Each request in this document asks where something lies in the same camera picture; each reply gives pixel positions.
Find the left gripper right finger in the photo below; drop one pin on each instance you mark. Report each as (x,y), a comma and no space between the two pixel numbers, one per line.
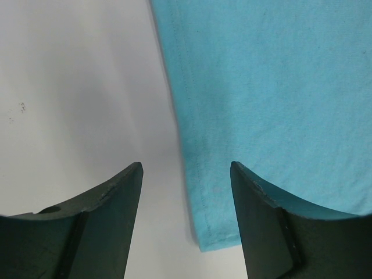
(285,236)

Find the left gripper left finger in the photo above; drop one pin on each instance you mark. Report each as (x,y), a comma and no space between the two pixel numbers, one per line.
(87,236)

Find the teal polo shirt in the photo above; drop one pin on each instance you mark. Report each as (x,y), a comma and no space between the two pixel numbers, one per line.
(284,87)

